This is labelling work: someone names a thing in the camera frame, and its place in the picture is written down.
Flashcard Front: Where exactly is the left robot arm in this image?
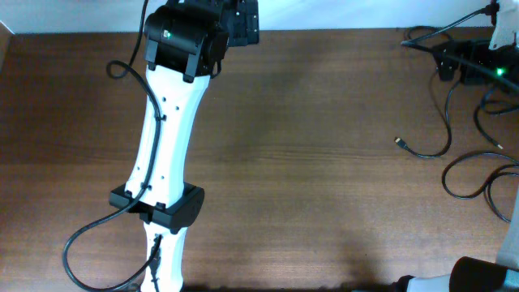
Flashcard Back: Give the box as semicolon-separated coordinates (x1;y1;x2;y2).
109;0;260;291

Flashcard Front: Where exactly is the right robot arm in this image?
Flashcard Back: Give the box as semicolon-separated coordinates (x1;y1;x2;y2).
392;37;518;292

